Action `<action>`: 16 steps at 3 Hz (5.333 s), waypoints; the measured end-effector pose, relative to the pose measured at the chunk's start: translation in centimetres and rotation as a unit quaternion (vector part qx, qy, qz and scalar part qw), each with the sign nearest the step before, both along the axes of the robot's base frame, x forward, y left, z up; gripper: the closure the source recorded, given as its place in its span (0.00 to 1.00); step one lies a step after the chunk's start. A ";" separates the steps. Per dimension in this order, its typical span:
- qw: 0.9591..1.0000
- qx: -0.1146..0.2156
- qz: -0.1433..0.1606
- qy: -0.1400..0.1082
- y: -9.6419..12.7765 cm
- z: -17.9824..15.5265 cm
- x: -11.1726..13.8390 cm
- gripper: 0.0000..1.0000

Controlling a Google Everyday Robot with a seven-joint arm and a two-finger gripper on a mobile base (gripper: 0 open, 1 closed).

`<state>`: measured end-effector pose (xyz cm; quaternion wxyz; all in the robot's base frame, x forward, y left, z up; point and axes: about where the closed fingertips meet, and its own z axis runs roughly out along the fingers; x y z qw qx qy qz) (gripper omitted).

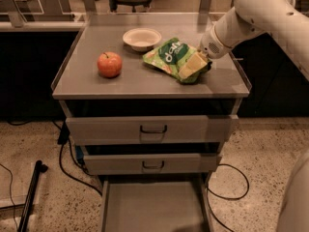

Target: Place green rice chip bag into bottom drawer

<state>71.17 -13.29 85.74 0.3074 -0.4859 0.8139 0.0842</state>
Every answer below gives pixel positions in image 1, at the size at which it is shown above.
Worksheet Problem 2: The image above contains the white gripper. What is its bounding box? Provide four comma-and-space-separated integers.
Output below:
179, 26, 233, 79

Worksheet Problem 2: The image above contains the green rice chip bag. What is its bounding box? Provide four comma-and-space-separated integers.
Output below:
143, 38, 211, 84

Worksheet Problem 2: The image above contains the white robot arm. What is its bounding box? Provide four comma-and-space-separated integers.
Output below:
198, 0, 309, 232

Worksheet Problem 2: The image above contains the top drawer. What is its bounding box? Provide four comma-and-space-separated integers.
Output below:
66, 115, 238, 146

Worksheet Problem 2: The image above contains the drawer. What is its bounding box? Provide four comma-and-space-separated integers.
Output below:
98, 175, 213, 232
84, 153, 221, 175
66, 115, 238, 146

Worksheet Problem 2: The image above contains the grey drawer cabinet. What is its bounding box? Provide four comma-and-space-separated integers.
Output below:
50, 12, 253, 232

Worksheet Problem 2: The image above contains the middle drawer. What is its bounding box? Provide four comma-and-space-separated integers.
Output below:
84, 153, 221, 175

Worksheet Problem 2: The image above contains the bottom drawer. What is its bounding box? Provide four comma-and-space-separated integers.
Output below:
98, 175, 213, 232

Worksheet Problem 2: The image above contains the white bowl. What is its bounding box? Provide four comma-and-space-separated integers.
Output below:
123, 28, 161, 52

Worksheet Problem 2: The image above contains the red apple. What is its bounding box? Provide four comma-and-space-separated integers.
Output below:
97, 51, 123, 78

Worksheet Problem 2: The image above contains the black stand leg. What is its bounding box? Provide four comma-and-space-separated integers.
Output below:
17, 160, 48, 232

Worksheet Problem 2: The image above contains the black cable right floor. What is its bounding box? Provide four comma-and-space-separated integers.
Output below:
206, 163, 251, 232

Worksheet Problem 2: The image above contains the black cable floor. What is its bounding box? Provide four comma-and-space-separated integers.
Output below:
206, 163, 251, 232
6, 119, 103, 197

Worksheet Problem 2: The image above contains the black cable left floor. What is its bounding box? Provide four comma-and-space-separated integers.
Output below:
6, 119, 103, 197

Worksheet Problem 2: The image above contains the white rail barrier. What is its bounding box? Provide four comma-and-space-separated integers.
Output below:
0, 21, 84, 32

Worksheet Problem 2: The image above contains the thin cable far left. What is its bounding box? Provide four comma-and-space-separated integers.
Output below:
0, 162, 19, 232

